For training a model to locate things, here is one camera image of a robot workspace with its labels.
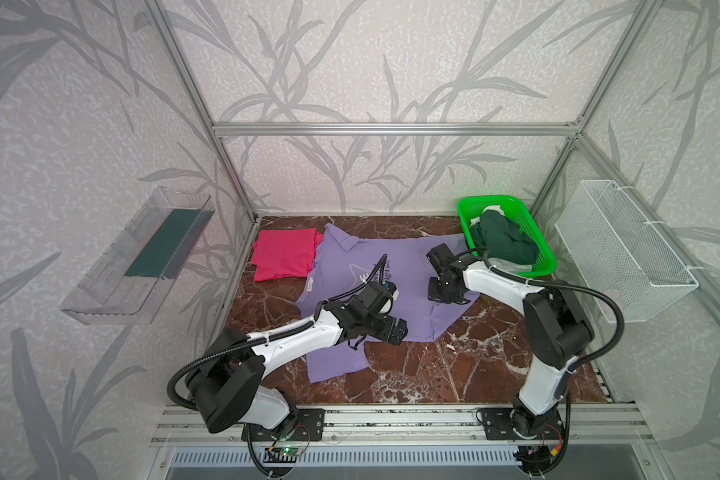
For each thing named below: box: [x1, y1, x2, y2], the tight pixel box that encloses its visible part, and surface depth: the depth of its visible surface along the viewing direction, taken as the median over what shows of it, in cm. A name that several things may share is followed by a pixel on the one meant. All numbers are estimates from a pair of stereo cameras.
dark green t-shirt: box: [470, 209, 539, 265], surface depth 104 cm
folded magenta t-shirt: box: [251, 228, 324, 282], surface depth 107 cm
